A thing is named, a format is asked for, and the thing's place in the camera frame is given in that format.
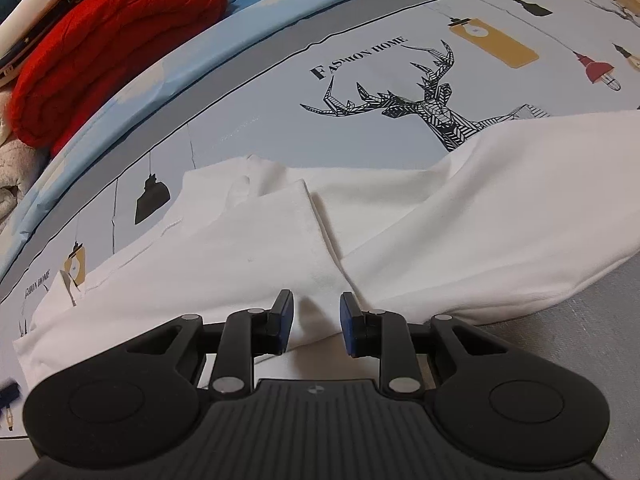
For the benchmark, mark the red folded blanket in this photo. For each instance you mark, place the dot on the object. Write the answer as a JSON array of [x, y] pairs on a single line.
[[92, 53]]

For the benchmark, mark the white long-sleeve shirt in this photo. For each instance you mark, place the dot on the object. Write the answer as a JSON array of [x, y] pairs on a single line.
[[518, 219]]

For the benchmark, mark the printed deer bed sheet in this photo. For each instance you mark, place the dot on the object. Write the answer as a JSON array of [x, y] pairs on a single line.
[[493, 59]]

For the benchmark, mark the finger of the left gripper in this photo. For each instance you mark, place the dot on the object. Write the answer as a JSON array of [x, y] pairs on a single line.
[[9, 394]]

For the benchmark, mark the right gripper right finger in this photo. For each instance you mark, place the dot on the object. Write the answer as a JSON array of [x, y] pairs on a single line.
[[500, 404]]

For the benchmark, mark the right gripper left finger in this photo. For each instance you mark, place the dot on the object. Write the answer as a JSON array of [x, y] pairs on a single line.
[[143, 397]]

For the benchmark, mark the white folded bedding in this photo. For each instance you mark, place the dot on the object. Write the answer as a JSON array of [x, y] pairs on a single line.
[[24, 28]]

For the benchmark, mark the cream folded blanket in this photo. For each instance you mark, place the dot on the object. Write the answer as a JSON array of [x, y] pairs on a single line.
[[20, 164]]

